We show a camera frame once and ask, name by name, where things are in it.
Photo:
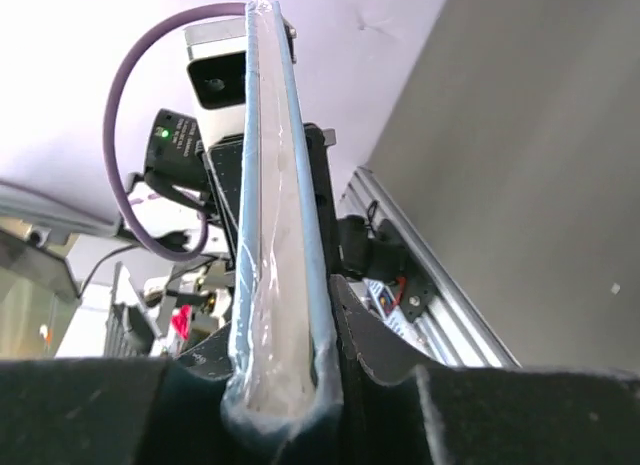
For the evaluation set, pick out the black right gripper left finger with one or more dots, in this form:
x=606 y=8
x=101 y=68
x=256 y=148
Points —
x=117 y=410

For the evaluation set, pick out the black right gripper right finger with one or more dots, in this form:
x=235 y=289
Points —
x=402 y=407

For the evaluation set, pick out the light blue thin book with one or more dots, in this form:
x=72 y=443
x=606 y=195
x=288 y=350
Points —
x=284 y=398

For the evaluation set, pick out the aluminium mounting rail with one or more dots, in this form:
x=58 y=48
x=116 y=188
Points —
x=406 y=285

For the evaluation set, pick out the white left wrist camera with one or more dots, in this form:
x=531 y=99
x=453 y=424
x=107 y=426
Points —
x=238 y=74

